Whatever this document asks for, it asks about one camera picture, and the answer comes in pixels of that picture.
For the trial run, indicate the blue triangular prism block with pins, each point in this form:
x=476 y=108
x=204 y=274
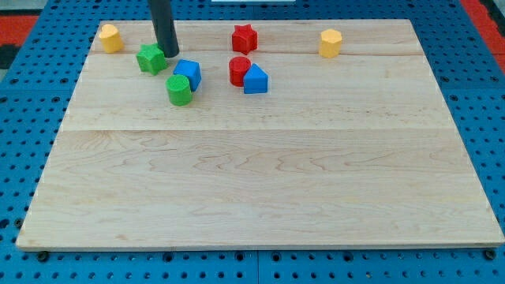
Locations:
x=255 y=80

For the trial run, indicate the red cylinder block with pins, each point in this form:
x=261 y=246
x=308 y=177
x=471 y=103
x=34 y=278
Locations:
x=238 y=67

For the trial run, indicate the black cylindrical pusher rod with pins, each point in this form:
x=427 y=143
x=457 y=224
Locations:
x=162 y=19

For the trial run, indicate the red star block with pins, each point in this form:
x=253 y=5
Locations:
x=244 y=39

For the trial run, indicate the light wooden board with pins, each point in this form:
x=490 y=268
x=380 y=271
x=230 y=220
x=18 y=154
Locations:
x=358 y=151

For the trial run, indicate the blue cube block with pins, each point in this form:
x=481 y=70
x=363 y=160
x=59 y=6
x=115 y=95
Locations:
x=191 y=70

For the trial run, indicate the green star block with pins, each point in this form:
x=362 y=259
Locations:
x=151 y=59

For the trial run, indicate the yellow heart block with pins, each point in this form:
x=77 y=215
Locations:
x=110 y=38

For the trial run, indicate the yellow hexagon block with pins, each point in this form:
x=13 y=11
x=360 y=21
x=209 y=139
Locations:
x=330 y=43

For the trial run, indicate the green cylinder block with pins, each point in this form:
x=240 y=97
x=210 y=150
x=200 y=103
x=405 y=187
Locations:
x=179 y=91

